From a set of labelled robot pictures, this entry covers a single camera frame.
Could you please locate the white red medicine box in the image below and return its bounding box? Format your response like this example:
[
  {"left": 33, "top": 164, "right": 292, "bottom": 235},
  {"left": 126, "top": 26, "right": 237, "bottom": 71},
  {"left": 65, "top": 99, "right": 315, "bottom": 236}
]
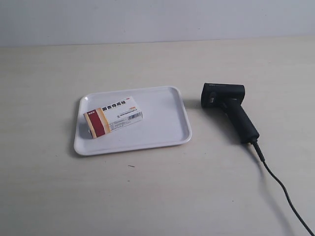
[{"left": 84, "top": 96, "right": 143, "bottom": 139}]

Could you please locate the black handheld barcode scanner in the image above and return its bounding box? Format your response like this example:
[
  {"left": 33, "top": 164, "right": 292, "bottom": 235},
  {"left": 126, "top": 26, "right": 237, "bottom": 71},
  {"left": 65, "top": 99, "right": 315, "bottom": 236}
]
[{"left": 201, "top": 83, "right": 259, "bottom": 144}]

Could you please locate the white plastic tray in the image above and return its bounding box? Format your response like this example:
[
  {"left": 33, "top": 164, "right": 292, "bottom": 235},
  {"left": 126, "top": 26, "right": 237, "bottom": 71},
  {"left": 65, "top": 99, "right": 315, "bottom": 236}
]
[{"left": 73, "top": 86, "right": 192, "bottom": 156}]

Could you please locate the black scanner cable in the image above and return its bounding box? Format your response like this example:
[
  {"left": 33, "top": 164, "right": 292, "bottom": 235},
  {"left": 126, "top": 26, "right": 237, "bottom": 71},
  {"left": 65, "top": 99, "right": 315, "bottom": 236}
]
[{"left": 250, "top": 139, "right": 315, "bottom": 236}]

